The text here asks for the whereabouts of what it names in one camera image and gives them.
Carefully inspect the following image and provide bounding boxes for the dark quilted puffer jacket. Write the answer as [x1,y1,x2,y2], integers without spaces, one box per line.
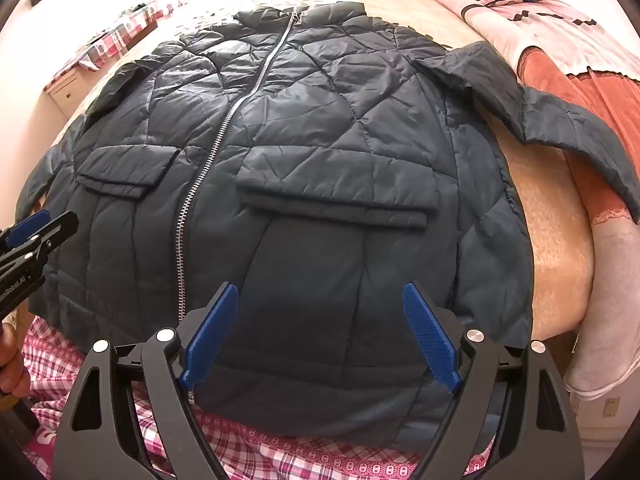
[15,2,640,448]

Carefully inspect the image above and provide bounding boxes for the person's left hand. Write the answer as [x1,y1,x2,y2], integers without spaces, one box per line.
[0,321,32,397]

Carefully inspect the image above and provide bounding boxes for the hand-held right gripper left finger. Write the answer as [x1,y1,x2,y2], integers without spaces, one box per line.
[52,282,238,480]

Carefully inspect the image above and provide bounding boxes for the person's pink plaid pajamas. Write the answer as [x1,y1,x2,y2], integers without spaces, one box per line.
[0,310,501,480]

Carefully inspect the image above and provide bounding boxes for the pink plaid cloth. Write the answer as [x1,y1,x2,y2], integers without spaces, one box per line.
[44,0,177,92]

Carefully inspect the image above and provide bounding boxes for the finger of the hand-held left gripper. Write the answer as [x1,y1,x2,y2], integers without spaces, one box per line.
[0,209,51,248]
[15,211,79,261]

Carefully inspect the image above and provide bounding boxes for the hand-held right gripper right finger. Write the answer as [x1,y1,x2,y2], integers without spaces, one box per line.
[402,282,586,480]

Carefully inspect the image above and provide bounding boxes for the pink and coral blanket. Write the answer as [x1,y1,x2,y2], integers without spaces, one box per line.
[430,0,640,402]

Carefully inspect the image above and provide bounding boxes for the white nightstand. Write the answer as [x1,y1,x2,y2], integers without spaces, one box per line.
[44,62,88,122]

